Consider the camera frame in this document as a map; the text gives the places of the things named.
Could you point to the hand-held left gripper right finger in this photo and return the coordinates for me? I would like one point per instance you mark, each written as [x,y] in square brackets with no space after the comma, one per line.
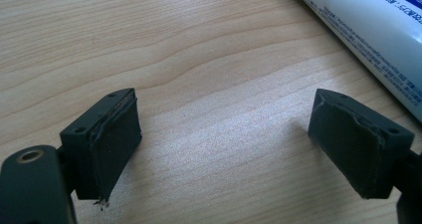
[355,141]

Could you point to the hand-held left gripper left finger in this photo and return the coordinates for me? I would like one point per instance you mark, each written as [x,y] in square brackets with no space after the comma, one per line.
[109,141]

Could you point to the white and blue toothpaste tube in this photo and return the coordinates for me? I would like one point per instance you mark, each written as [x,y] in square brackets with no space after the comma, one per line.
[371,25]

